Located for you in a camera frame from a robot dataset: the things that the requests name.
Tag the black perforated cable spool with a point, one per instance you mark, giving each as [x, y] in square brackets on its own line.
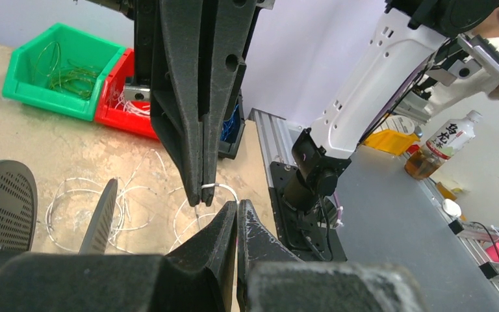
[18, 214]

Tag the black plastic bin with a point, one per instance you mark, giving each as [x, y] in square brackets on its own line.
[232, 132]

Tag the tea bottle white label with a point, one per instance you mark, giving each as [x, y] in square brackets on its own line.
[442, 146]

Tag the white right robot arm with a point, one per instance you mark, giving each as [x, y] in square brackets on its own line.
[407, 36]

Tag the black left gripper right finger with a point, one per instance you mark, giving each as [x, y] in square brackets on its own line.
[272, 278]

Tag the yellow plastic bin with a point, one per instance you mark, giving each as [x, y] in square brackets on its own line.
[395, 135]

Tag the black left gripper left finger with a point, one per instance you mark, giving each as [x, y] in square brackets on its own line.
[196, 276]

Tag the green plastic bin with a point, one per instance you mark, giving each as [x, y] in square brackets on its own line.
[62, 70]

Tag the red plastic bin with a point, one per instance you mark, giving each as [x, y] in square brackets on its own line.
[114, 110]

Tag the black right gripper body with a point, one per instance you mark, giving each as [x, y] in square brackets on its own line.
[143, 15]

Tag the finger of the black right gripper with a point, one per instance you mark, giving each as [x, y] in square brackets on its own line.
[232, 24]
[174, 89]

